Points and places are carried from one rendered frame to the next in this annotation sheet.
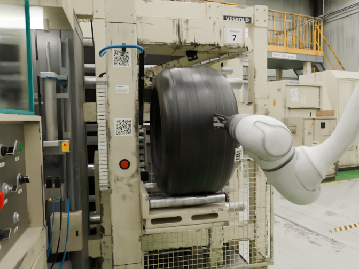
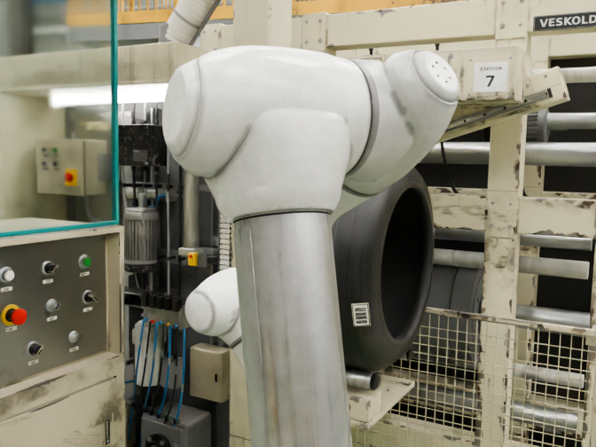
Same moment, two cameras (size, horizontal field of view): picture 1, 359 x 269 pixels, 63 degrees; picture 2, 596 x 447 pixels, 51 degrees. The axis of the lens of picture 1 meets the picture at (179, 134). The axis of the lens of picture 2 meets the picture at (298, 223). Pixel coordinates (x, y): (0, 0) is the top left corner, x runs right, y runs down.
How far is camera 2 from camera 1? 108 cm
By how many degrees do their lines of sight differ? 41
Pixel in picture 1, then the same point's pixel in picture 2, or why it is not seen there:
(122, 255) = (239, 424)
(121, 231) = (239, 389)
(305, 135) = not seen: outside the picture
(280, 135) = (197, 304)
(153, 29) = not seen: hidden behind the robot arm
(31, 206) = (111, 328)
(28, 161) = (109, 277)
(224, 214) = (360, 410)
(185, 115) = not seen: hidden behind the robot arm
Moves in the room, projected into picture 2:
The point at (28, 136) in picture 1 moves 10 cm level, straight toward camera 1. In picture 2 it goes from (110, 248) to (90, 253)
